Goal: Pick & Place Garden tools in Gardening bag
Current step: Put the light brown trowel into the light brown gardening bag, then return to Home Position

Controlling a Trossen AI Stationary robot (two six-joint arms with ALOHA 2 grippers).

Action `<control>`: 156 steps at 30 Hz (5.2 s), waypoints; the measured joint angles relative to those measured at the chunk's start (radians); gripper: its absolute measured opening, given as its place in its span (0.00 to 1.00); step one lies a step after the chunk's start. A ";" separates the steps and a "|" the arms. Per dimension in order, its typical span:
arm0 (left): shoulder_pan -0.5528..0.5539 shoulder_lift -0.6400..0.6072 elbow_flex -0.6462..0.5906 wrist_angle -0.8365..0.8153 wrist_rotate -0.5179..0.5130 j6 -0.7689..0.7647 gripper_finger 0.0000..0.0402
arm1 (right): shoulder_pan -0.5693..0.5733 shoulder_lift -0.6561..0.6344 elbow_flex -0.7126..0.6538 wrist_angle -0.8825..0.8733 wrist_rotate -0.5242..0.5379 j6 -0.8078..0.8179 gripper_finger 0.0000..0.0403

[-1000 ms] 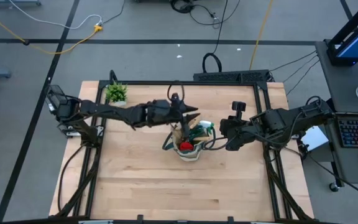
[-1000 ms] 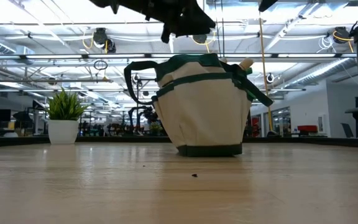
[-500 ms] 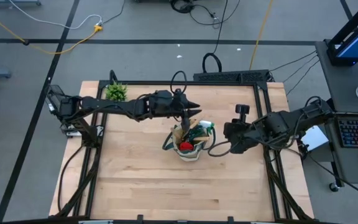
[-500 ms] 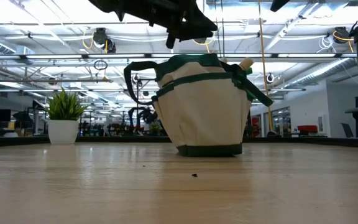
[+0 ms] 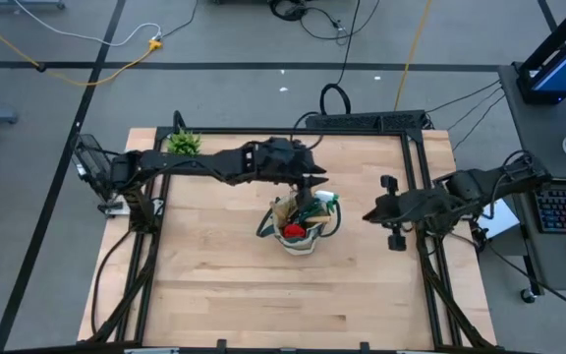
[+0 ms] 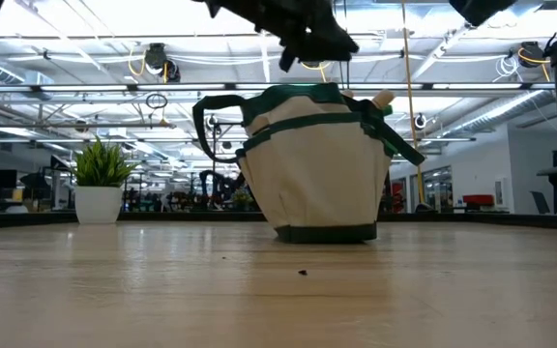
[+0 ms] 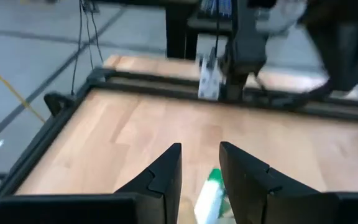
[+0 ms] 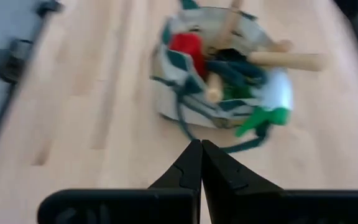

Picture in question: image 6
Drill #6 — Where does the green plant in white pot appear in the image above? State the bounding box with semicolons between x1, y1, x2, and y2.
72;136;139;226

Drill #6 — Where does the framed wall picture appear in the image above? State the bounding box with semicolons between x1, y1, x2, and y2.
494;177;507;208

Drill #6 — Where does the silver spiral air duct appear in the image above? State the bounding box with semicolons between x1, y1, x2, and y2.
0;56;55;101
445;90;557;141

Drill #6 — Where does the black table frame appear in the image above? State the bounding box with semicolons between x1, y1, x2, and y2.
0;211;557;232

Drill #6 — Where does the red box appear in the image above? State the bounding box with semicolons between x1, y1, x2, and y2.
461;194;495;208

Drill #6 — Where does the black hanging cable ring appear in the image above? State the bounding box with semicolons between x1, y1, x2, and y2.
145;93;168;111

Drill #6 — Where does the beige gardening bag green trim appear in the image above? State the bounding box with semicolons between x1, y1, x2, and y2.
191;82;427;245

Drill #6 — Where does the wide trowel wooden handle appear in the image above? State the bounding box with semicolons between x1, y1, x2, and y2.
370;88;396;111

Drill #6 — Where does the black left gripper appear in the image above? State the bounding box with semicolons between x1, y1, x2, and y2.
193;0;360;73

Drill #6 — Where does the yellow hanging cable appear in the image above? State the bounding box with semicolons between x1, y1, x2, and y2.
400;0;427;210

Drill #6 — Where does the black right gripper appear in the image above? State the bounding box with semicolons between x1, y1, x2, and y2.
450;0;519;28

